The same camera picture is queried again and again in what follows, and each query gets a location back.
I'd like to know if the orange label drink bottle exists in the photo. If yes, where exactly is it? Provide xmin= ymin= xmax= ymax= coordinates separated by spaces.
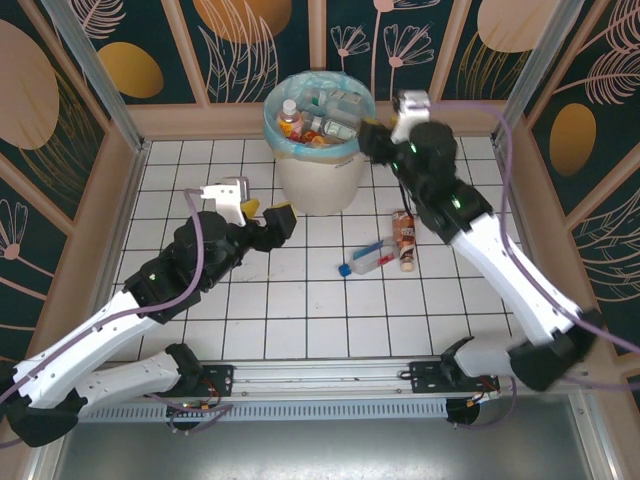
xmin=298 ymin=128 xmax=329 ymax=150

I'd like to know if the pink drink bottle white cap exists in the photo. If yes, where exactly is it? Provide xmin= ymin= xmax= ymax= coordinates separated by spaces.
xmin=276 ymin=98 xmax=305 ymax=140

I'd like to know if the clear blue-capped bottle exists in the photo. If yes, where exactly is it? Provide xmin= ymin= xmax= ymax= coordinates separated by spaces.
xmin=338 ymin=238 xmax=397 ymax=279

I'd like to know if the cream plastic waste bin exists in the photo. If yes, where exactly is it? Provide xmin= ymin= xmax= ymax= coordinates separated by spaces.
xmin=274 ymin=144 xmax=366 ymax=217

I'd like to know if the white trash bin, blue liner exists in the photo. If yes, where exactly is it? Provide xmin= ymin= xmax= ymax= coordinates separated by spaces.
xmin=262 ymin=71 xmax=375 ymax=161

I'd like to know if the brown chocolate drink bottle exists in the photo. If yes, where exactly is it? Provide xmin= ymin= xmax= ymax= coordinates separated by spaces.
xmin=390 ymin=209 xmax=418 ymax=274

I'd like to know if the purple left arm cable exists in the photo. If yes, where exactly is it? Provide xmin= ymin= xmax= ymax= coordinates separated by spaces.
xmin=0 ymin=188 xmax=236 ymax=434

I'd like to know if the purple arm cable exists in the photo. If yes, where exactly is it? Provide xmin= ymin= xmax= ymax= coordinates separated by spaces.
xmin=0 ymin=188 xmax=236 ymax=434
xmin=424 ymin=102 xmax=640 ymax=431

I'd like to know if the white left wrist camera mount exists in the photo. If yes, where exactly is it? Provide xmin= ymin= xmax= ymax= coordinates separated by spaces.
xmin=198 ymin=176 xmax=251 ymax=227

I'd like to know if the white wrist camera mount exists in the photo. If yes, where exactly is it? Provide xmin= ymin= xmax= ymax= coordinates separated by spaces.
xmin=198 ymin=176 xmax=251 ymax=227
xmin=391 ymin=89 xmax=432 ymax=145

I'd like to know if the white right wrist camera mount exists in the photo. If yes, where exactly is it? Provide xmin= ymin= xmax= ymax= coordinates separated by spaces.
xmin=391 ymin=89 xmax=432 ymax=145

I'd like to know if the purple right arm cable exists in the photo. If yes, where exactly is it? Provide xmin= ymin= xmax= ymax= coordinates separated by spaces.
xmin=424 ymin=102 xmax=640 ymax=431

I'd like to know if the aluminium side rail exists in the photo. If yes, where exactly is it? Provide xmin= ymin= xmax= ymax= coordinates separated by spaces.
xmin=492 ymin=139 xmax=621 ymax=480
xmin=27 ymin=141 xmax=153 ymax=480

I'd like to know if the aluminium corner post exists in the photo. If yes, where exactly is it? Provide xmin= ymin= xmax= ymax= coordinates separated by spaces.
xmin=38 ymin=0 xmax=152 ymax=154
xmin=490 ymin=0 xmax=587 ymax=147

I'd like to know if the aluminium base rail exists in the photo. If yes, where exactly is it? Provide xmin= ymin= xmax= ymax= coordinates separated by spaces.
xmin=232 ymin=355 xmax=586 ymax=399

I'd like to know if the grey slotted cable duct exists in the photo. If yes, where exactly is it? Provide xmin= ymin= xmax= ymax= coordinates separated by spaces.
xmin=79 ymin=398 xmax=450 ymax=422

